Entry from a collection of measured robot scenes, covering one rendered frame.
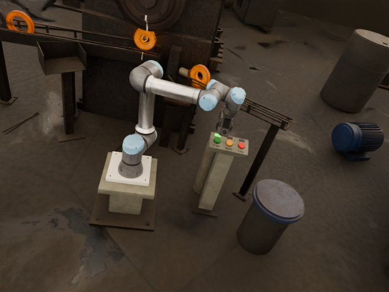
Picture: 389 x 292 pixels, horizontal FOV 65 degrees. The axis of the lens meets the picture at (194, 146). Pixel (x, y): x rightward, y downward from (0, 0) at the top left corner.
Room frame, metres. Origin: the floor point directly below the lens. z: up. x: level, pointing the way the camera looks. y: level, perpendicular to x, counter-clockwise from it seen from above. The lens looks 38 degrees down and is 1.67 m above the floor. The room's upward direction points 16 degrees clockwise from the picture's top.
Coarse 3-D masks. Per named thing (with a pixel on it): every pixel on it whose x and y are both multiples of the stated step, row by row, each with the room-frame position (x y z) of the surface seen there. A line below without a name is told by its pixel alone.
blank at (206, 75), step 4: (200, 64) 2.04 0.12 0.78; (192, 68) 2.03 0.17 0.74; (196, 68) 2.02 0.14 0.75; (200, 68) 2.00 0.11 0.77; (204, 68) 1.99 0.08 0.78; (192, 72) 2.03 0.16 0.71; (196, 72) 2.02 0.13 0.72; (204, 72) 1.98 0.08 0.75; (208, 72) 1.99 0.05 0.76; (192, 76) 2.02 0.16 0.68; (196, 76) 2.02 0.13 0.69; (204, 76) 1.98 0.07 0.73; (208, 76) 1.98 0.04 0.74; (192, 80) 2.02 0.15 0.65; (200, 80) 2.01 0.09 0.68; (204, 80) 1.97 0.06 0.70; (208, 80) 1.98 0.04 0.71; (200, 84) 1.99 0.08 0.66
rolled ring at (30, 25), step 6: (12, 12) 2.00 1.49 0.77; (18, 12) 2.01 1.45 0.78; (6, 18) 2.00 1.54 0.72; (12, 18) 2.02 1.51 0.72; (24, 18) 2.01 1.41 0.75; (30, 18) 2.04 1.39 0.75; (12, 24) 2.02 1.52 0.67; (30, 24) 2.02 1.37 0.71; (18, 30) 2.03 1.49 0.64; (30, 30) 2.02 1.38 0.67
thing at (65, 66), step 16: (48, 48) 1.83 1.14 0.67; (64, 48) 1.90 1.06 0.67; (80, 48) 1.90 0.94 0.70; (48, 64) 1.77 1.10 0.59; (64, 64) 1.81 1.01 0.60; (80, 64) 1.86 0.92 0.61; (64, 80) 1.78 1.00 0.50; (64, 96) 1.78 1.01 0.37; (64, 112) 1.78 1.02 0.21; (64, 128) 1.81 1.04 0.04; (80, 128) 1.90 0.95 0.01
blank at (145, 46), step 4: (136, 32) 2.10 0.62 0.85; (140, 32) 2.10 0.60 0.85; (144, 32) 2.11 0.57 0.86; (148, 32) 2.11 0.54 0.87; (152, 32) 2.12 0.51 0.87; (136, 36) 2.10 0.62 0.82; (140, 36) 2.10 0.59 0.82; (148, 36) 2.11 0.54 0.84; (152, 36) 2.11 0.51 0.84; (136, 40) 2.10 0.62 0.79; (140, 40) 2.11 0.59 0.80; (152, 40) 2.11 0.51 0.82; (136, 44) 2.10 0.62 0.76; (140, 44) 2.10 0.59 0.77; (144, 44) 2.11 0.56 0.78; (148, 44) 2.11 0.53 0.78; (152, 44) 2.12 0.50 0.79; (140, 48) 2.11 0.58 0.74; (144, 48) 2.11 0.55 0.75; (148, 48) 2.11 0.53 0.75
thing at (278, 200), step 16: (256, 192) 1.31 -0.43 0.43; (272, 192) 1.35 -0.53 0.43; (288, 192) 1.39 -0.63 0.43; (256, 208) 1.27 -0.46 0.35; (272, 208) 1.22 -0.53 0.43; (288, 208) 1.26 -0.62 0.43; (240, 224) 1.35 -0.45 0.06; (256, 224) 1.23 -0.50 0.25; (272, 224) 1.20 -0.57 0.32; (288, 224) 1.25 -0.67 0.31; (240, 240) 1.26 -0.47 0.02; (256, 240) 1.21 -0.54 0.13; (272, 240) 1.21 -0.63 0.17
